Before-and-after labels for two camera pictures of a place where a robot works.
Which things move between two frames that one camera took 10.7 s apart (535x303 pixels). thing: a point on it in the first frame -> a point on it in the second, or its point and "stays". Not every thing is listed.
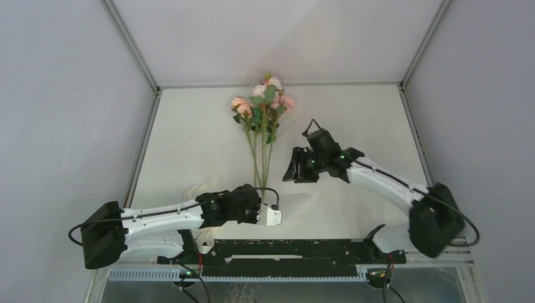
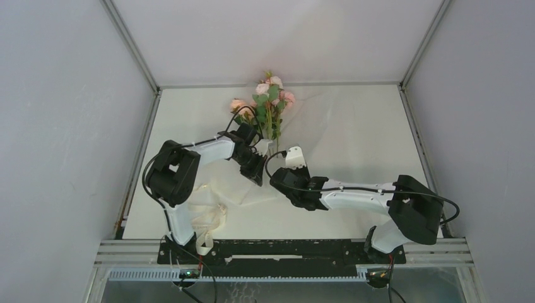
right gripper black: [298, 156] -> [302, 170]
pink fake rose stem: [243, 110] stays
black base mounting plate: [276, 257] stays
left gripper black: [253, 219] -> [255, 173]
